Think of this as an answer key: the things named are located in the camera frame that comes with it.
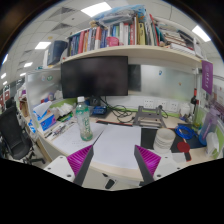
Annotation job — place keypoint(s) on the black office chair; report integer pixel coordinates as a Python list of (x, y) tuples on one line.
[(18, 142)]

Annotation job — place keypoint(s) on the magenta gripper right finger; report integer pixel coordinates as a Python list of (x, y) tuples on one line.
[(147, 162)]

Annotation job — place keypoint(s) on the red round paddle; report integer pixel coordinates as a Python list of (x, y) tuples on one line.
[(185, 148)]

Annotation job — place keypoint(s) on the purple plastic water bottle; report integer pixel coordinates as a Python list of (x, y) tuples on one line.
[(209, 125)]

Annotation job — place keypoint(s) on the clear green-label water bottle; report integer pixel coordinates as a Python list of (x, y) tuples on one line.
[(82, 115)]

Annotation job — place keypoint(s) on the black mat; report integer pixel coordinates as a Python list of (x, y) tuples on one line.
[(147, 137)]

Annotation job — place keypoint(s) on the grey metal stand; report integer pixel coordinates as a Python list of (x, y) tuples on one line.
[(146, 117)]

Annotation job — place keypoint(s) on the blue tissue box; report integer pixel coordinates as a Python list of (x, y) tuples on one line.
[(44, 116)]

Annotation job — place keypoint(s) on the row of books on shelf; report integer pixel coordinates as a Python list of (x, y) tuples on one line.
[(130, 31)]

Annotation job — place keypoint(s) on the white printed paper sheet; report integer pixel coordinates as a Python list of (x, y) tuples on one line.
[(70, 141)]

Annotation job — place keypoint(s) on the black computer monitor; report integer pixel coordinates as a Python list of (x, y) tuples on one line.
[(95, 76)]

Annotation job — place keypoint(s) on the white wooden shelf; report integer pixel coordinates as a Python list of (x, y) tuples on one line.
[(145, 54)]

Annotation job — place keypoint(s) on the purple hanging banner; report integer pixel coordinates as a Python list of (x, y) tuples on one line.
[(207, 76)]

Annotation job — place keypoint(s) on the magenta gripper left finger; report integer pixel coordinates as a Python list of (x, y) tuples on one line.
[(79, 163)]

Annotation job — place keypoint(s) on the dark blue binder box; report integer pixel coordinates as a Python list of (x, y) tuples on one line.
[(55, 51)]

